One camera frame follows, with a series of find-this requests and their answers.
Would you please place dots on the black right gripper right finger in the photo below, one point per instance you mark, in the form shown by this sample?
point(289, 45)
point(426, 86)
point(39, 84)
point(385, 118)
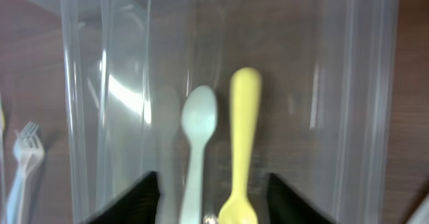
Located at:
point(286, 206)

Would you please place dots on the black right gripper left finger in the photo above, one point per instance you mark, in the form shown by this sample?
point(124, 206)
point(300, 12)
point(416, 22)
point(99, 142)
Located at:
point(138, 205)

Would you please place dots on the white spoon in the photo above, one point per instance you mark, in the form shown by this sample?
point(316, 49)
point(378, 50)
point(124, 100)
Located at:
point(199, 121)

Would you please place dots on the yellow plastic spoon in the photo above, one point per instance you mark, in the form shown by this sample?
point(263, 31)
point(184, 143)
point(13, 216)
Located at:
point(245, 94)

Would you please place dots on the clear plastic container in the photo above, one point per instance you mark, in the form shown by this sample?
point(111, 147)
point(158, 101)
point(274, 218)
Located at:
point(326, 68)
point(33, 88)

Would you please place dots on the white long plastic fork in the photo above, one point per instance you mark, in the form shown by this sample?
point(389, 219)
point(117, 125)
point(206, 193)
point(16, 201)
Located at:
point(29, 153)

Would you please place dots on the cream yellow plastic fork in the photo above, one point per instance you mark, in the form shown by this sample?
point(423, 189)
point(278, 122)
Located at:
point(2, 116)

